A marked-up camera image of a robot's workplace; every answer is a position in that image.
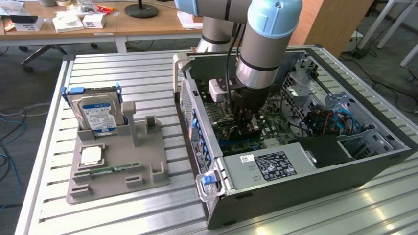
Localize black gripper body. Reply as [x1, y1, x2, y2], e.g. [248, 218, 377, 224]
[230, 87, 269, 116]

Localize CPU socket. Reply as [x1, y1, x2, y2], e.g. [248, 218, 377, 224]
[221, 102, 237, 122]

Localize green motherboard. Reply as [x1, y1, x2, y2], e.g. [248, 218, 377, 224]
[198, 83, 305, 157]

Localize metal drive cage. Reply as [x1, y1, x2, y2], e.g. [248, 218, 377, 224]
[280, 55, 330, 116]

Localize black power supply label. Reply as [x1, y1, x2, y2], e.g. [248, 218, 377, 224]
[254, 151, 298, 182]

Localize grey power supply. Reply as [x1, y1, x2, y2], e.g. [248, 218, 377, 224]
[214, 141, 318, 196]

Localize blue case latch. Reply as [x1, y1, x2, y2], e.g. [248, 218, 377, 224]
[202, 174, 221, 187]

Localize dark grey PC case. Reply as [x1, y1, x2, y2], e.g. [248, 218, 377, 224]
[173, 44, 413, 231]

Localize metal disk bay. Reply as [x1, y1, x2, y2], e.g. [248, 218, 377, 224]
[336, 129, 395, 160]

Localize white papers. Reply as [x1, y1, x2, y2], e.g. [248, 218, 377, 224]
[178, 11, 206, 30]

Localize brown cardboard box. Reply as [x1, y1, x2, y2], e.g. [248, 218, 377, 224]
[189, 13, 210, 23]

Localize grey parts rack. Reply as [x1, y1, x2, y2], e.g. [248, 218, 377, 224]
[67, 100, 170, 205]

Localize wooden cabinet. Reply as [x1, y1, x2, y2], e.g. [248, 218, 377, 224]
[288, 0, 376, 58]

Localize hard disk blue carrier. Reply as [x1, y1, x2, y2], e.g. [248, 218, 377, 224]
[61, 83, 128, 135]

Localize green RAM stick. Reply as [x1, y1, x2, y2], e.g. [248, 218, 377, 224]
[74, 163, 141, 176]

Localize silver CPU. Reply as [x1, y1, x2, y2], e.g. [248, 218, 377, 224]
[81, 146, 106, 165]

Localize black lamp base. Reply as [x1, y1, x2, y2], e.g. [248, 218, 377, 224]
[125, 0, 160, 19]

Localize red packet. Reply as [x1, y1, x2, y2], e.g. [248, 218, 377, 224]
[97, 5, 117, 15]

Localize white carton box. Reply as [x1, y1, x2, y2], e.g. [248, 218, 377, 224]
[82, 14, 107, 29]

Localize white printed part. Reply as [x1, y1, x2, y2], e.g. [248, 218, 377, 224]
[53, 12, 86, 33]

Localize black chair base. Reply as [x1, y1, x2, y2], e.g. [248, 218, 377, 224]
[21, 43, 99, 72]

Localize wooden desk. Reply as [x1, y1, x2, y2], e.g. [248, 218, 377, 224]
[0, 0, 206, 53]

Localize black and white box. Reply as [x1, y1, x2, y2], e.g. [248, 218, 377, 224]
[9, 15, 45, 32]

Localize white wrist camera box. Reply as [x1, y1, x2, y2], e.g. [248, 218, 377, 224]
[209, 78, 237, 102]

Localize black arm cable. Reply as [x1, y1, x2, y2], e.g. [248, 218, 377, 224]
[224, 23, 246, 106]

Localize orange wire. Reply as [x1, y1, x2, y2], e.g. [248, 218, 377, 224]
[324, 111, 337, 134]

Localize blue wire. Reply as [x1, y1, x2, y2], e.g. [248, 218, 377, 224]
[334, 107, 361, 136]

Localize white table frame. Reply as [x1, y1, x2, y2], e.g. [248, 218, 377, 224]
[359, 0, 418, 49]

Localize blue floor cable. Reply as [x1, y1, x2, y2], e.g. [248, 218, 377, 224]
[0, 117, 26, 210]

